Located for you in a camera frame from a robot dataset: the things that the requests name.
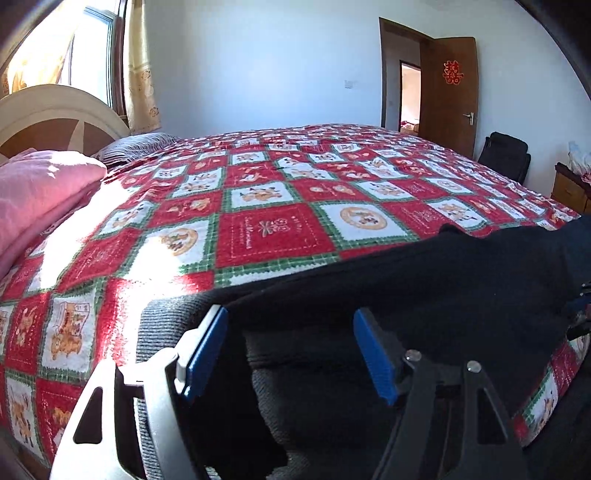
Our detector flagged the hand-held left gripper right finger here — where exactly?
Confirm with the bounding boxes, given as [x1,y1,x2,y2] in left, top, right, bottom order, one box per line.
[353,307,529,480]

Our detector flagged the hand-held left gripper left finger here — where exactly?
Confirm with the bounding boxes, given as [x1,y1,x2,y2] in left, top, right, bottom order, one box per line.
[50,305,230,480]

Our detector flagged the wooden cabinet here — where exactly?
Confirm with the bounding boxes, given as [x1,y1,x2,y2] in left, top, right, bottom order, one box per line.
[551,162,591,214]

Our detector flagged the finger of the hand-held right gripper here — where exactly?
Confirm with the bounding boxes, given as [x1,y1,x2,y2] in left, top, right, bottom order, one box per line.
[567,282,591,341]

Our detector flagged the black pants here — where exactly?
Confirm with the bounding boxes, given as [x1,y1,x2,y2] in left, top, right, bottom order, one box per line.
[136,222,591,480]

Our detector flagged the cream and wood headboard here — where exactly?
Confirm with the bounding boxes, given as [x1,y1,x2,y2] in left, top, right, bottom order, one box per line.
[0,84,131,160]

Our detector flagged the striped pillow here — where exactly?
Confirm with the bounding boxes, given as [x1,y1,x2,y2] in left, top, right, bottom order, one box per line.
[95,132,182,167]

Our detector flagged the clear plastic bag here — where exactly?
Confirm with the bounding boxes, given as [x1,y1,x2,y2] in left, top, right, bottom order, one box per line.
[567,141,591,174]

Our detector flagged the beige patterned curtain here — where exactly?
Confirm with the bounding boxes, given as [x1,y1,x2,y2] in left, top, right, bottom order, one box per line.
[122,0,161,134]

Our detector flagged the window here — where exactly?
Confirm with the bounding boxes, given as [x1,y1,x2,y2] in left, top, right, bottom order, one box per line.
[69,9,125,116]

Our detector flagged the red printed checkered blanket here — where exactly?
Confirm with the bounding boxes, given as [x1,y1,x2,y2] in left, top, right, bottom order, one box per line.
[0,124,581,467]

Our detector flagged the brown wooden door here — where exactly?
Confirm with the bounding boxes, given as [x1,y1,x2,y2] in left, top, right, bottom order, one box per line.
[419,37,477,160]

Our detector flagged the folded pink blanket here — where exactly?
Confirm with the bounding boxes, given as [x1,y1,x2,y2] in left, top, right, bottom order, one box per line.
[0,148,108,278]

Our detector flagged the black chair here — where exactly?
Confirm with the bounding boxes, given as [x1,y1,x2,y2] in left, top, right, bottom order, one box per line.
[478,131,532,185]

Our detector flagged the red paper door decoration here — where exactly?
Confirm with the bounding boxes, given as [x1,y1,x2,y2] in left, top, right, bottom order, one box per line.
[442,59,464,86]

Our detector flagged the brown door frame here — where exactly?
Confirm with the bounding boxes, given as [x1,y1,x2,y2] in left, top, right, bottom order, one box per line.
[379,17,435,134]

